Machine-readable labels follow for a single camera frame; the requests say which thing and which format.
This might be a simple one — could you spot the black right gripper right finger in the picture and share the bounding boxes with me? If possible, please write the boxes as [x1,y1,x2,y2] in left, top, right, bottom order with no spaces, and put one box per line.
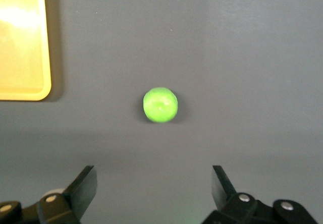
[201,165,318,224]

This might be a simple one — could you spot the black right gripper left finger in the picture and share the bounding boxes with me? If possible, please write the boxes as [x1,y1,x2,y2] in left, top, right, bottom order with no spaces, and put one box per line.
[0,165,98,224]

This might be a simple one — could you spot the green apple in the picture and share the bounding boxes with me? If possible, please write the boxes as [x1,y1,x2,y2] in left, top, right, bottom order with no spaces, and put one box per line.
[142,86,180,124]

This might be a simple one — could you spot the yellow plastic tray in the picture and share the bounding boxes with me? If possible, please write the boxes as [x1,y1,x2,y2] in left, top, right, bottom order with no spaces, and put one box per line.
[0,0,52,102]

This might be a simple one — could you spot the dark grey table mat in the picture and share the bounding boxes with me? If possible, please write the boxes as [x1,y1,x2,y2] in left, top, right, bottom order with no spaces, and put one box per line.
[0,0,323,224]

